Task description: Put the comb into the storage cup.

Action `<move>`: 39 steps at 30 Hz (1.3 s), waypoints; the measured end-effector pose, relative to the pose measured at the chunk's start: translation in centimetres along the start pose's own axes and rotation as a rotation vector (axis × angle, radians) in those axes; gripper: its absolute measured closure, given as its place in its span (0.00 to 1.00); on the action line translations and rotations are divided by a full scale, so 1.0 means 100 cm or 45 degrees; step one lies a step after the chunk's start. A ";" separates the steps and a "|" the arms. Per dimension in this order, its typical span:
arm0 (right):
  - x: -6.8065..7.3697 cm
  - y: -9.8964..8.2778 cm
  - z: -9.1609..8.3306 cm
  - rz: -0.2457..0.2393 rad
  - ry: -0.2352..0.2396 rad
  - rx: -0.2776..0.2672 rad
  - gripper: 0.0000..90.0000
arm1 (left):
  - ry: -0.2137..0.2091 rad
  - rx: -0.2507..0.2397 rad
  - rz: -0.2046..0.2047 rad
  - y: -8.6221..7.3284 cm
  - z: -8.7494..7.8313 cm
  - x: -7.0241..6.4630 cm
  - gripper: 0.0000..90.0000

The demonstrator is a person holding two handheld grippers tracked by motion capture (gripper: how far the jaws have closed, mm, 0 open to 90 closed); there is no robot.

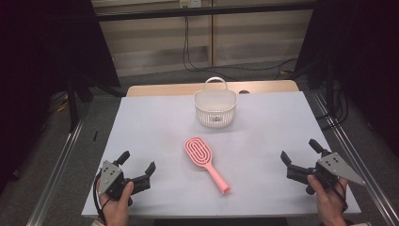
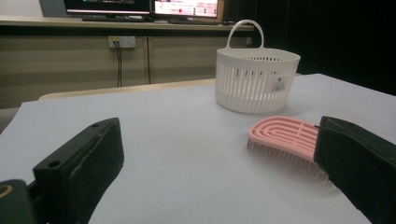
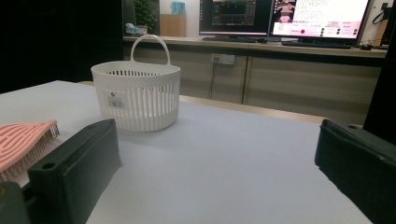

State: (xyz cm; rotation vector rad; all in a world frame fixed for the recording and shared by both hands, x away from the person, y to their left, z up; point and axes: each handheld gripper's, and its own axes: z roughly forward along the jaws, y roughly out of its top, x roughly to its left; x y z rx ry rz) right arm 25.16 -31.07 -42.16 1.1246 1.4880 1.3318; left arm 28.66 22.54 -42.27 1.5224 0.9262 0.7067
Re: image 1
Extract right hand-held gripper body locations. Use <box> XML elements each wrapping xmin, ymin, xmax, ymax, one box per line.
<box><xmin>312</xmin><ymin>152</ymin><xmax>367</xmax><ymax>189</ymax></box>

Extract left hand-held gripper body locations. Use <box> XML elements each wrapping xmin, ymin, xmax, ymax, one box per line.
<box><xmin>98</xmin><ymin>159</ymin><xmax>136</xmax><ymax>202</ymax></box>

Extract pink hairbrush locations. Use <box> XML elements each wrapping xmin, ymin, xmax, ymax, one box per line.
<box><xmin>184</xmin><ymin>136</ymin><xmax>232</xmax><ymax>195</ymax></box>

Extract white plastic basket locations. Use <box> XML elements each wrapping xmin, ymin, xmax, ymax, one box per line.
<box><xmin>193</xmin><ymin>76</ymin><xmax>238</xmax><ymax>129</ymax></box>

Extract person's left hand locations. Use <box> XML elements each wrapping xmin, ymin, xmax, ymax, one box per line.
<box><xmin>96</xmin><ymin>181</ymin><xmax>136</xmax><ymax>226</ymax></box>

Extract person's right hand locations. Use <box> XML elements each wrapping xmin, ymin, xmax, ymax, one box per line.
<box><xmin>307</xmin><ymin>173</ymin><xmax>349</xmax><ymax>226</ymax></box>

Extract white table cover sheet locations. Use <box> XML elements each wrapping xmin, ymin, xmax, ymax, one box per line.
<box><xmin>81</xmin><ymin>90</ymin><xmax>362</xmax><ymax>218</ymax></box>

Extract black metal stand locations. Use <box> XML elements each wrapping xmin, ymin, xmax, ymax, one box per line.
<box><xmin>66</xmin><ymin>73</ymin><xmax>95</xmax><ymax>133</ymax></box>

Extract black curtain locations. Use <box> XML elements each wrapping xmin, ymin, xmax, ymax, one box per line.
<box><xmin>295</xmin><ymin>0</ymin><xmax>399</xmax><ymax>154</ymax></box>
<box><xmin>0</xmin><ymin>0</ymin><xmax>121</xmax><ymax>196</ymax></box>

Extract beige long counter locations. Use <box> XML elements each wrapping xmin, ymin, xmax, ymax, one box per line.
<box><xmin>90</xmin><ymin>0</ymin><xmax>316</xmax><ymax>78</ymax></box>

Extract aluminium rail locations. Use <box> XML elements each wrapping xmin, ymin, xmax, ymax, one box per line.
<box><xmin>311</xmin><ymin>89</ymin><xmax>399</xmax><ymax>226</ymax></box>
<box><xmin>25</xmin><ymin>117</ymin><xmax>87</xmax><ymax>226</ymax></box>

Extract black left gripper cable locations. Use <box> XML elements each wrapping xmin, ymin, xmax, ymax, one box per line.
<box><xmin>92</xmin><ymin>170</ymin><xmax>107</xmax><ymax>222</ymax></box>

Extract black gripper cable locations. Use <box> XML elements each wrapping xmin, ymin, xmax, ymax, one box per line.
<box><xmin>92</xmin><ymin>170</ymin><xmax>107</xmax><ymax>222</ymax></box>
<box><xmin>326</xmin><ymin>178</ymin><xmax>349</xmax><ymax>213</ymax></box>

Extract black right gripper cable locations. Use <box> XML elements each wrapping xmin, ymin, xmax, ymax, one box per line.
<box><xmin>326</xmin><ymin>178</ymin><xmax>349</xmax><ymax>213</ymax></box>

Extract black floor cable bundle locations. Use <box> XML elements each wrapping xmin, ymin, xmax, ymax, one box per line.
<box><xmin>314</xmin><ymin>79</ymin><xmax>350</xmax><ymax>131</ymax></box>

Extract black hanging power cable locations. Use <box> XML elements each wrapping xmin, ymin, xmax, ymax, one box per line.
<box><xmin>183</xmin><ymin>7</ymin><xmax>297</xmax><ymax>82</ymax></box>

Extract white wall socket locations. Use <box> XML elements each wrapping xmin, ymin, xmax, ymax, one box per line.
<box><xmin>179</xmin><ymin>0</ymin><xmax>202</xmax><ymax>9</ymax></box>

